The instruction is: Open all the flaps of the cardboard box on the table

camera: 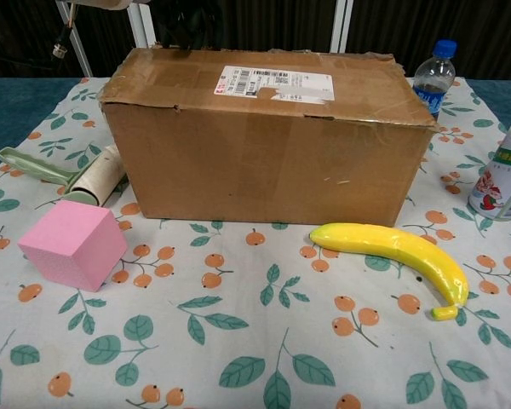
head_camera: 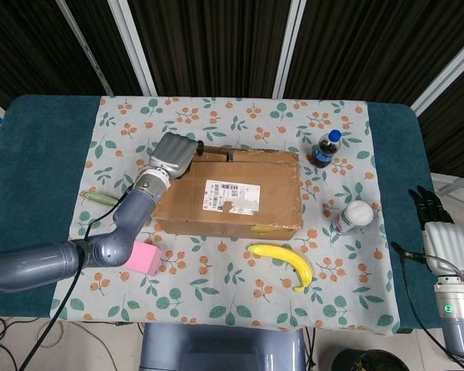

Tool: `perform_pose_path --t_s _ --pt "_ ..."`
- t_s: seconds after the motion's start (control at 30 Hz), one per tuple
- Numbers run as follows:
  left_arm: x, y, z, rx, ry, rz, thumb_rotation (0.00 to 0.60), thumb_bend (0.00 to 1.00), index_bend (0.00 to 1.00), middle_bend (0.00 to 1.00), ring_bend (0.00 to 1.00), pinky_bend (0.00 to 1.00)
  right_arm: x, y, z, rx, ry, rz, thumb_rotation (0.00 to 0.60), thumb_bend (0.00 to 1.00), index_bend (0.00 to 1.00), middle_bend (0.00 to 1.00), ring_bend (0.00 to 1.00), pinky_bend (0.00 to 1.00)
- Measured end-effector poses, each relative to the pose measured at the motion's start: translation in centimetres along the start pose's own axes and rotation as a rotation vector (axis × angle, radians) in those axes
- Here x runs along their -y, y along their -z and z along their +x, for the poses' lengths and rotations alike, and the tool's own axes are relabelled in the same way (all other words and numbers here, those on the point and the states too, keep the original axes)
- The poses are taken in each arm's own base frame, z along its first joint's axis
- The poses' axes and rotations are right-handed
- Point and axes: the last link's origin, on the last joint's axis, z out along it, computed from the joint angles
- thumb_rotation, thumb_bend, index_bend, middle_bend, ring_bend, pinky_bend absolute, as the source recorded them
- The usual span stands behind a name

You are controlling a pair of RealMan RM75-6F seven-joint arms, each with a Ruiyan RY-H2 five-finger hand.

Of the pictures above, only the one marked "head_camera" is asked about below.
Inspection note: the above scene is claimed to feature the floral orange print tablecloth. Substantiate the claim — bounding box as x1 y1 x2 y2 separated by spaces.
49 95 401 335

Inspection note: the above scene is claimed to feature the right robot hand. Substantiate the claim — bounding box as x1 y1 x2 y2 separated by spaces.
408 185 464 277

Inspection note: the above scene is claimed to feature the pink cube block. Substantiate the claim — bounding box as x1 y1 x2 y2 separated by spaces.
124 241 163 277

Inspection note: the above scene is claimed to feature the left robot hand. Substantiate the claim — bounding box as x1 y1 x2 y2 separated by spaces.
148 132 205 181

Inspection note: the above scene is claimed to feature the white can green label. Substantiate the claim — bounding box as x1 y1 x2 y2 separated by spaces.
330 199 374 236

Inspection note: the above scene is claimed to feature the white frame post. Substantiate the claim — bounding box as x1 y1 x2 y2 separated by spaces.
272 0 307 100
56 0 115 97
107 0 158 97
409 36 464 115

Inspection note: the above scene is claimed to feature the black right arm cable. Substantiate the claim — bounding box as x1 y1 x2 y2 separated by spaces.
391 242 464 368

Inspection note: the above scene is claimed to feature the brown cardboard box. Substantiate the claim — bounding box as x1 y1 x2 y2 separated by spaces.
150 145 305 240

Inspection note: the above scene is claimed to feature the teal table cover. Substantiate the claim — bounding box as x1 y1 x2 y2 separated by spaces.
0 94 461 329

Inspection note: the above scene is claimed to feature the green handled lint roller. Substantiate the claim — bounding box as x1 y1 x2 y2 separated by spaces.
79 189 121 208

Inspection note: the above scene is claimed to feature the yellow toy banana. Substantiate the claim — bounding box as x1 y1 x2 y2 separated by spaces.
247 242 314 294

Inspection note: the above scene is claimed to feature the cola bottle blue cap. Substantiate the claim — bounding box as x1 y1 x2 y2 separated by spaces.
312 129 343 169

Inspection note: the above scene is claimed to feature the tan floor cable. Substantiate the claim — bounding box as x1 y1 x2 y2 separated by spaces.
36 319 65 348

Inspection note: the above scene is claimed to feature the blue grey robot torso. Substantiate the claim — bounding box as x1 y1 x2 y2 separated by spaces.
138 322 309 371

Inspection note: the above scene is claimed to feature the black round bin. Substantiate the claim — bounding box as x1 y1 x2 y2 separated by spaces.
331 348 410 371

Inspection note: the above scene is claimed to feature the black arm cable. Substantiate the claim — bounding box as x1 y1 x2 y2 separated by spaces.
22 184 140 371
391 242 464 368

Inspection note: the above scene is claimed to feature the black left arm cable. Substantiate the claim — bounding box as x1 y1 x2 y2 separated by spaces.
22 184 140 371

